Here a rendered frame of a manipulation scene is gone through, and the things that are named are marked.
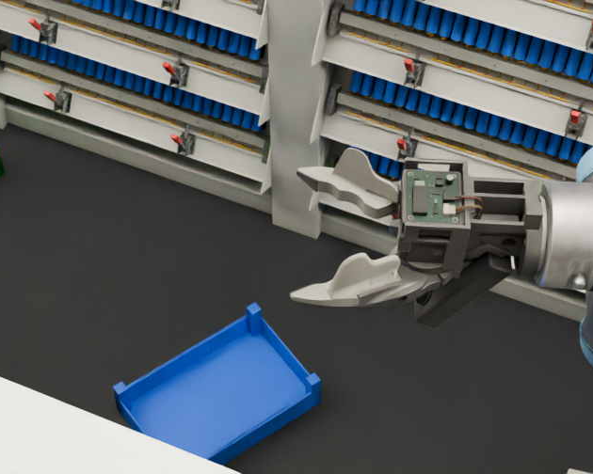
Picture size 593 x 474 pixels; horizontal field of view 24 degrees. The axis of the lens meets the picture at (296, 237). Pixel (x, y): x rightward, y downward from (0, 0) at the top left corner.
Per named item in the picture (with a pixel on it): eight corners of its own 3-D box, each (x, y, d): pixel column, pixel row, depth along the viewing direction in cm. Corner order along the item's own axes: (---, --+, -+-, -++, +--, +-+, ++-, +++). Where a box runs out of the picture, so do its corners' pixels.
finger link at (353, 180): (317, 116, 118) (409, 163, 115) (314, 159, 122) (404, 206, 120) (297, 138, 116) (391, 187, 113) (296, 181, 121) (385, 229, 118)
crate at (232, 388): (255, 324, 253) (254, 301, 246) (320, 402, 243) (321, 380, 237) (117, 408, 242) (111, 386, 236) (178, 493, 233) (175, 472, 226)
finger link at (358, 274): (290, 261, 109) (391, 218, 111) (289, 302, 113) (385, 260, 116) (310, 291, 107) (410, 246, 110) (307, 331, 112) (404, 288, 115)
